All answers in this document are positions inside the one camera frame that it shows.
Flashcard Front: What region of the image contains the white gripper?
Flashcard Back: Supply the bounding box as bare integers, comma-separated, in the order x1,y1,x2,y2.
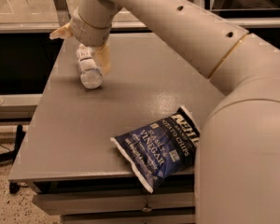
49,8,112,76

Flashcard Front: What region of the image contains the clear plastic water bottle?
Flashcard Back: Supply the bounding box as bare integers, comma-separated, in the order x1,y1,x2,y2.
77,44,103,90

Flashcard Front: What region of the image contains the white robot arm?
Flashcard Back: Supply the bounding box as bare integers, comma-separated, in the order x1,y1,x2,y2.
50,0,280,224

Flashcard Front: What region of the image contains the grey table with drawers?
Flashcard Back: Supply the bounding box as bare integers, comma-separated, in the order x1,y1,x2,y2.
8,33,223,224

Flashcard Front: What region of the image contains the blue potato chips bag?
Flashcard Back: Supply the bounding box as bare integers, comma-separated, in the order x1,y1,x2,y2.
111,106,200,193

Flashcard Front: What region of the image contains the black stand base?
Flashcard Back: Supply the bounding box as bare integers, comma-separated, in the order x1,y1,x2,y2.
0,125,25,194

